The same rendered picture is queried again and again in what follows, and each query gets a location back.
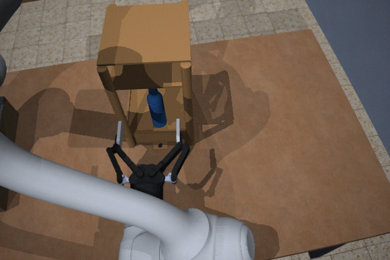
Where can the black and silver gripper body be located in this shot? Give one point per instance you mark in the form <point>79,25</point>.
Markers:
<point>154,188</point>

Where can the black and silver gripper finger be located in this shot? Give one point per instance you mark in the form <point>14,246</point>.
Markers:
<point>117,148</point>
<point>162,165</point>

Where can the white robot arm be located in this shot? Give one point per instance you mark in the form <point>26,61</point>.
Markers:
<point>153,228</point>

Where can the blue bottle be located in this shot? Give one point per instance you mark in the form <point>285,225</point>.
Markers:
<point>156,107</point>

